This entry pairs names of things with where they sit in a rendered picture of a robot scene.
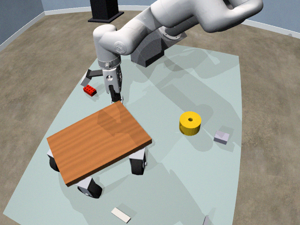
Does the red toy brick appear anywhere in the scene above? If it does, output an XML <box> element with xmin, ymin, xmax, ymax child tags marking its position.
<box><xmin>83</xmin><ymin>85</ymin><xmax>97</xmax><ymax>97</ymax></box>

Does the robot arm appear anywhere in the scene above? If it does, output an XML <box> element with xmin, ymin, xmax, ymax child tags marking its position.
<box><xmin>93</xmin><ymin>0</ymin><xmax>263</xmax><ymax>69</ymax></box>

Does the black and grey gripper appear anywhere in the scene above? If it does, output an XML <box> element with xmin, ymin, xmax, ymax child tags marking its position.
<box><xmin>99</xmin><ymin>62</ymin><xmax>122</xmax><ymax>102</ymax></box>

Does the yellow cylinder with centre hole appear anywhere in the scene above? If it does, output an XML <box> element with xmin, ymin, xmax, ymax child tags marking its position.
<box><xmin>179</xmin><ymin>111</ymin><xmax>201</xmax><ymax>136</ymax></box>

